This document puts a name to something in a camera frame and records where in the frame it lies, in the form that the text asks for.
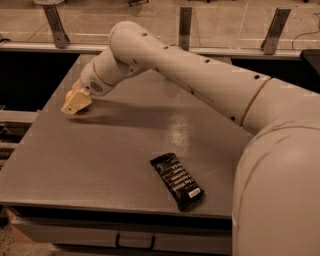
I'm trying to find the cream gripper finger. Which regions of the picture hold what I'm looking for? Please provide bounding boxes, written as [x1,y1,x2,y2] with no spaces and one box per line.
[61,89,92,115]

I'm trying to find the orange fruit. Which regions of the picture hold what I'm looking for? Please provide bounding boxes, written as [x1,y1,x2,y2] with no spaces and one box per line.
[65,90,74,101]

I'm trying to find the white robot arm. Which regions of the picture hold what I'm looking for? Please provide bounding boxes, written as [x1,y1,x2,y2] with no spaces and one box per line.
[62,21,320,256]

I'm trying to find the black rxbar chocolate wrapper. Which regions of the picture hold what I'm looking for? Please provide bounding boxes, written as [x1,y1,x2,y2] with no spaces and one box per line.
[150,153,204,211]

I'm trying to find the grey drawer front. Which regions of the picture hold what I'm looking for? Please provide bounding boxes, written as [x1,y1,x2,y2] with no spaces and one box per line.
[12,217,232,256]

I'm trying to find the left metal bracket post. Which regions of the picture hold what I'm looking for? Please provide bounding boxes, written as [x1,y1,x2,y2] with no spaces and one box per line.
[33,0,70,49]

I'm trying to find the metal bracket post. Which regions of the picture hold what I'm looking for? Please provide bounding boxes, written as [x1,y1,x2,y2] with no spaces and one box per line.
[178,7,192,51]
[261,8,291,55]
[33,0,70,49]

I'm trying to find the middle metal bracket post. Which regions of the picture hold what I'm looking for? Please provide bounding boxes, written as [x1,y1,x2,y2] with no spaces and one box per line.
[178,7,192,51]

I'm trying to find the black drawer handle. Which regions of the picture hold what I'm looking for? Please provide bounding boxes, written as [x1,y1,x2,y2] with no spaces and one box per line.
[115,232,156,250]

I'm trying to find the right metal bracket post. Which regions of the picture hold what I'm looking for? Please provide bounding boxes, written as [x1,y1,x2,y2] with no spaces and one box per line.
[261,8,291,55]

